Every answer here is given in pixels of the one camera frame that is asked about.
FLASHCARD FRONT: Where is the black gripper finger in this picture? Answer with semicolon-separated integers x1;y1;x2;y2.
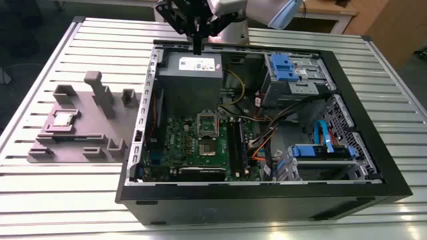
155;0;199;55
196;12;240;55

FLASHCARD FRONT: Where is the metal socket cover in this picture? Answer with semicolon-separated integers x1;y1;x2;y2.
196;112;220;138

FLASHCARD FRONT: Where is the silver square CPU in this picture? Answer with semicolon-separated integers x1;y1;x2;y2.
52;112;73;127

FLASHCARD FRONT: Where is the black CPU socket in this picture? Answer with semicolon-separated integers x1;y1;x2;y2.
199;138;217;157

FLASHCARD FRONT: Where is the blue plastic drive latch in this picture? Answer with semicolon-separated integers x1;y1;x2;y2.
269;53;300;82

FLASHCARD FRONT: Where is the grey power supply unit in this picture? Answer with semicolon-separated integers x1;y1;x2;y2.
155;52;224;113

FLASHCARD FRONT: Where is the silver optical drive cage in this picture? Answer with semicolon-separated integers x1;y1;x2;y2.
261;52;336;107

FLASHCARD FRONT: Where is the black RAM slot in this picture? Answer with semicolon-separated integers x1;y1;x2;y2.
228;119;240;176
236;118;251;176

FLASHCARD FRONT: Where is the grey plastic parts rack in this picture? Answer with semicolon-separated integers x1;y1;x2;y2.
25;71;140;165

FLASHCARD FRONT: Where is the green motherboard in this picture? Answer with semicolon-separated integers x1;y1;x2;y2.
141;116;264;182

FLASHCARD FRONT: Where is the brown wooden cabinet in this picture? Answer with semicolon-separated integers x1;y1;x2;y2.
343;0;427;70

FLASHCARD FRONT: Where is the hard disk in blue carrier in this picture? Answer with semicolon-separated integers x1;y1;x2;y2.
288;144;356;161

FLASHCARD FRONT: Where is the blue motherboard connector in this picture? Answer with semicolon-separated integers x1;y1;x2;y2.
149;152;164;166

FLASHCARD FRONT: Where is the loose RAM stick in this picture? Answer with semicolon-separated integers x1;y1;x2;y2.
52;134;89;141

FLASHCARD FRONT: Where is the black graphics card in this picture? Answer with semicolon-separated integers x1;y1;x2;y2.
168;166;228;183

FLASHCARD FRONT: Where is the black office chair base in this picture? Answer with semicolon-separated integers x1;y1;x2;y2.
413;44;427;60

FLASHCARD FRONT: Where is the silver disk bay cage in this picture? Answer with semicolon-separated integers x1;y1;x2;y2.
276;143;383;182

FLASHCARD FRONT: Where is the black open PC case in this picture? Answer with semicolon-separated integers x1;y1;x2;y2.
115;38;415;226

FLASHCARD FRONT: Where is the yellow wire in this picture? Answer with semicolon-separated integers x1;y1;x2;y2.
221;68;247;107

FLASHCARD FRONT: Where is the wooden desk white frame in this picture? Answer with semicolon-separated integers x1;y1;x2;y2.
152;0;360;36

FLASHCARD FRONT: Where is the black wire bundle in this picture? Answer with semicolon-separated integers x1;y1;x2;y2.
249;93;335;147

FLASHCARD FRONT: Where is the thin red wire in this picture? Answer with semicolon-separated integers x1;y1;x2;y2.
148;107;160;141

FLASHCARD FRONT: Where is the orange wire bundle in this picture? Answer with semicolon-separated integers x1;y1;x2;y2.
251;134;277;162

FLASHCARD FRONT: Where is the blue flat data wire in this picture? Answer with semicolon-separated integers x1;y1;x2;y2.
313;119;335;154

